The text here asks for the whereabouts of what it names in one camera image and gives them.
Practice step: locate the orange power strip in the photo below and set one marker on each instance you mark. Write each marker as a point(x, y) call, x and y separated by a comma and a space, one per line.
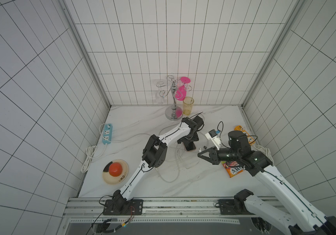
point(251, 139)

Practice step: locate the aluminium mounting rail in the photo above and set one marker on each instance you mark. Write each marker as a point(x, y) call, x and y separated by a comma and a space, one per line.
point(154, 210)

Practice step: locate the chrome glass rack stand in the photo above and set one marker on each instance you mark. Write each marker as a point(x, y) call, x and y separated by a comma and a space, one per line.
point(174, 112)

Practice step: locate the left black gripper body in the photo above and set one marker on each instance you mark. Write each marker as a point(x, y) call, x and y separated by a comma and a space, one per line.
point(191, 137)

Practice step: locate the clear hanging wine glass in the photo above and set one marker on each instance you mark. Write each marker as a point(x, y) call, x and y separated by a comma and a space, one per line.
point(160, 94)

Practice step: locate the black smartphone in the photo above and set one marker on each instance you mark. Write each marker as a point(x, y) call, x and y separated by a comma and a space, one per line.
point(189, 146)

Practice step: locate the pink hanging wine glass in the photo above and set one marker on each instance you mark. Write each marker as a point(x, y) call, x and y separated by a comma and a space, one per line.
point(183, 88)

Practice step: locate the teal power strip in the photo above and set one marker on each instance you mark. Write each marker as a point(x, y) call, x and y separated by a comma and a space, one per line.
point(107, 134)

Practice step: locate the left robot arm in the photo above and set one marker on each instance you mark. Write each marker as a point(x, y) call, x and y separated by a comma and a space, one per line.
point(154, 154)

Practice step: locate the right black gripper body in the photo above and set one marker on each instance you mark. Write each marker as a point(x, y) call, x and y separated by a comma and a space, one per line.
point(213, 155)

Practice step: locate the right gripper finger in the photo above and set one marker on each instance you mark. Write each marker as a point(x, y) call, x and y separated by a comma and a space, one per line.
point(208, 151)
point(211, 159)

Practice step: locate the orange snack packet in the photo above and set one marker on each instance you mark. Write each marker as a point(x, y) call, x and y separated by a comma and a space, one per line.
point(232, 168)

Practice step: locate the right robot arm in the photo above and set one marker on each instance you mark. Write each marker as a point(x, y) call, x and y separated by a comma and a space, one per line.
point(301, 218)

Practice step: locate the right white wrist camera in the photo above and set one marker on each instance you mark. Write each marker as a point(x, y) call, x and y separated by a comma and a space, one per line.
point(213, 136)

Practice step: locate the yellow plastic cup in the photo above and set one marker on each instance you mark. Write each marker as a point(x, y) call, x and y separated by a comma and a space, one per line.
point(187, 105)

